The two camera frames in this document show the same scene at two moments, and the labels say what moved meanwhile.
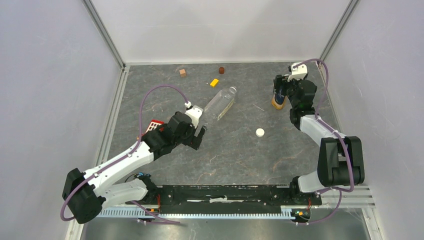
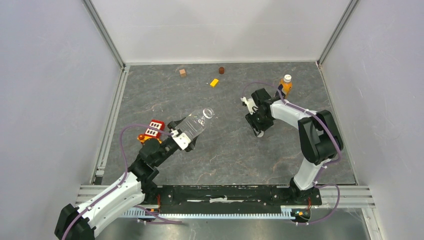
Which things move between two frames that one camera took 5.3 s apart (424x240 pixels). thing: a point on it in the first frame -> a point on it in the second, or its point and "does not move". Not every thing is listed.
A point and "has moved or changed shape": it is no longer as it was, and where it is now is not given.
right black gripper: [280, 81] -> [257, 127]
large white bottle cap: [260, 132] does not move
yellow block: [214, 83] does not move
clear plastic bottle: [220, 103] has moved or changed shape
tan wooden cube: [182, 73] does not move
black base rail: [227, 198] does not move
